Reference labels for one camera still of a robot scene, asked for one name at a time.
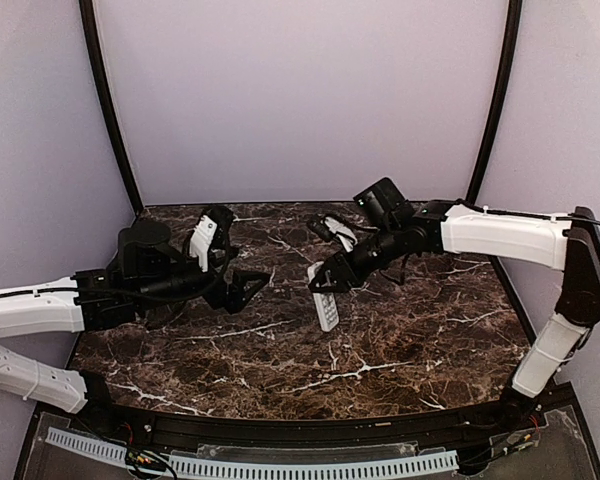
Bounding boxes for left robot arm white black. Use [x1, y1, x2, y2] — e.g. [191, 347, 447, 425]
[0, 216, 270, 414]

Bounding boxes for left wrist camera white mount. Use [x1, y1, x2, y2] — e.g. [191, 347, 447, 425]
[188, 205, 234, 272]

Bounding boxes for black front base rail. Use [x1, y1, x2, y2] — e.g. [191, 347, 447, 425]
[69, 384, 571, 451]

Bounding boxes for right black frame post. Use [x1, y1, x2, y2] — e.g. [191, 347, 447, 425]
[465, 0, 523, 203]

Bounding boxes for left black frame post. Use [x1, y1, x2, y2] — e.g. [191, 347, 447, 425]
[78, 0, 144, 216]

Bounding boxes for white slotted cable duct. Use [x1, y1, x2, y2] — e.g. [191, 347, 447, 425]
[45, 427, 459, 479]

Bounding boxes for white remote control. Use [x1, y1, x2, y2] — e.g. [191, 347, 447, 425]
[305, 261, 341, 332]

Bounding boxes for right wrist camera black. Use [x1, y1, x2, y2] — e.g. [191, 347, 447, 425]
[307, 215, 358, 252]

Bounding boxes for black frame post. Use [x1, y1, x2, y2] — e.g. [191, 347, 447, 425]
[78, 0, 144, 216]
[465, 0, 523, 203]

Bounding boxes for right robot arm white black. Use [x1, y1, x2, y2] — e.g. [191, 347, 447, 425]
[309, 177, 600, 399]

